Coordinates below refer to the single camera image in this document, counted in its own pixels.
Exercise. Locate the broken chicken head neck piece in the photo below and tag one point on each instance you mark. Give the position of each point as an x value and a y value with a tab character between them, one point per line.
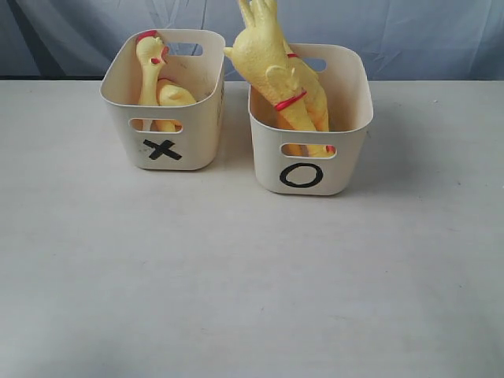
151	53

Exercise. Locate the cream bin marked O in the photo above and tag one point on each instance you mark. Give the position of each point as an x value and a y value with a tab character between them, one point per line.
315	163

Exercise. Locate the cream bin marked X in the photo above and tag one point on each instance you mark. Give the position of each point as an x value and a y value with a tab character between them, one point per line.
196	62

